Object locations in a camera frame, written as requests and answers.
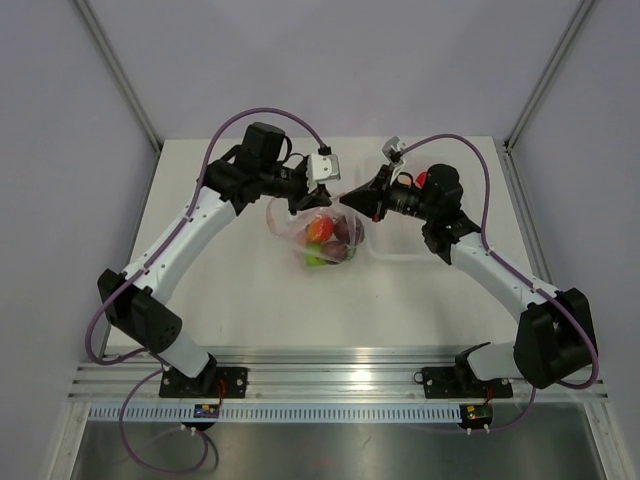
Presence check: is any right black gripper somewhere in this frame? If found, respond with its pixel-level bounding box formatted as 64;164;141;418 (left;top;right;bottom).
342;164;438;223

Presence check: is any dark purple fruit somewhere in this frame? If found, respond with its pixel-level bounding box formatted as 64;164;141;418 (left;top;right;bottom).
333;216;357;244

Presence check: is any clear zip top bag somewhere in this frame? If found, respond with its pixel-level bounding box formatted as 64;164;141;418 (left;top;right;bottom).
266;199;365;268

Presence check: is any white radish with leaves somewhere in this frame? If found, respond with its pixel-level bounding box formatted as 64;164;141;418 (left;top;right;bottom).
345;244;357;260

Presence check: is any dark red apple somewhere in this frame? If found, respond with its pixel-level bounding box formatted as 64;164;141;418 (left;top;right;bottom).
321;241;350;265

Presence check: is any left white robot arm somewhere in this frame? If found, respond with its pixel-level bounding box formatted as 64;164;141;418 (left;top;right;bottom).
98;122;340;398

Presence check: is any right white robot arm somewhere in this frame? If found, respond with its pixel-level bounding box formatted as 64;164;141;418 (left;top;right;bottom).
340;164;599;396

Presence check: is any white plastic basket tray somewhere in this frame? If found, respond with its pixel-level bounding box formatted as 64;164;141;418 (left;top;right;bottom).
354;153;449;264

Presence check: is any red tomato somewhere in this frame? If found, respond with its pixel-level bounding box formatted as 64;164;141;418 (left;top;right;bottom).
415;171;429;189

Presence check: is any right circuit board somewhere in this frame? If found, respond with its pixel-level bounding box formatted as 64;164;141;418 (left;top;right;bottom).
462;404;493;422

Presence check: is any circuit board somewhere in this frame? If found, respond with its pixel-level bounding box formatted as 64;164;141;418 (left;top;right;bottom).
194;404;221;418
462;404;493;422

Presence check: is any left circuit board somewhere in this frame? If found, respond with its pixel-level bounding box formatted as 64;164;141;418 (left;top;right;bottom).
194;404;221;418

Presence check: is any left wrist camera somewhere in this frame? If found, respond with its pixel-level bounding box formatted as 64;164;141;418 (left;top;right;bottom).
306;153;341;192

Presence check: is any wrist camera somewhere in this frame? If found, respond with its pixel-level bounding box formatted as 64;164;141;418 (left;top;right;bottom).
382;136;405;168
306;153;341;192

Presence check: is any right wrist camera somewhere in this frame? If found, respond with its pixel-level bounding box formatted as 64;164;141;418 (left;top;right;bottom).
382;136;405;168

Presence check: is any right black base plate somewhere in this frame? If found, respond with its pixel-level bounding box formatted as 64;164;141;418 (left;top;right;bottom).
413;366;513;400

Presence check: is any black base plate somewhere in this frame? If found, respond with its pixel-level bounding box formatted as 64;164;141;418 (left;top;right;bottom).
413;366;513;400
159;365;249;399

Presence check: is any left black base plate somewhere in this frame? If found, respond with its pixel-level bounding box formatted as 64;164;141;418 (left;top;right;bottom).
159;365;249;399

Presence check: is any aluminium rail frame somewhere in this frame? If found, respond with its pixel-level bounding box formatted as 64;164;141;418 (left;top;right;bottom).
68;345;609;403

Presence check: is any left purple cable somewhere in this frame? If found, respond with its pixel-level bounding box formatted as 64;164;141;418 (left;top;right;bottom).
83;106;334;474

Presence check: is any purple cable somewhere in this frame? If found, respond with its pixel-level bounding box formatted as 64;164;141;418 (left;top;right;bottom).
83;106;334;474
399;132;600;434

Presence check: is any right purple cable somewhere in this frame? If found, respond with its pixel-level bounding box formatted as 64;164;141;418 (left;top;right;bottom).
399;132;600;434

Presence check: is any white slotted cable duct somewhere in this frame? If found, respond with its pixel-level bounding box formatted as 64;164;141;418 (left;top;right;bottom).
88;403;462;424

